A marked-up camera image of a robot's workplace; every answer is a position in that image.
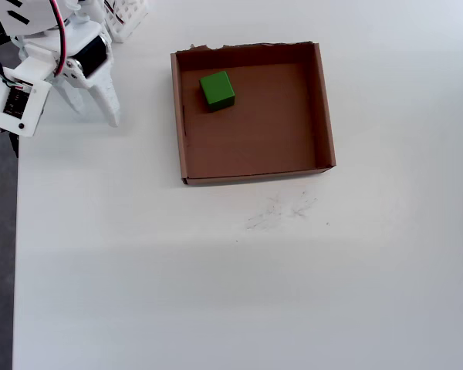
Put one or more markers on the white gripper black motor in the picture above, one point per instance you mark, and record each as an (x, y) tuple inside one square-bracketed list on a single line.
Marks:
[(95, 62)]

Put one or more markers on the green cube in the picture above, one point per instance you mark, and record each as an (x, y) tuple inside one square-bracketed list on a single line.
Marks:
[(216, 88)]

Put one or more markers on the brown cardboard box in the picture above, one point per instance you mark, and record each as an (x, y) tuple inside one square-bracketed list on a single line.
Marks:
[(254, 135)]

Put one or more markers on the white lattice basket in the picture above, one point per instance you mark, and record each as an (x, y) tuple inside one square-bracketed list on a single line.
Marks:
[(133, 19)]

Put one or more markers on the white square camera mount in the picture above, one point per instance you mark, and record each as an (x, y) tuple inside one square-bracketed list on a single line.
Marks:
[(34, 112)]

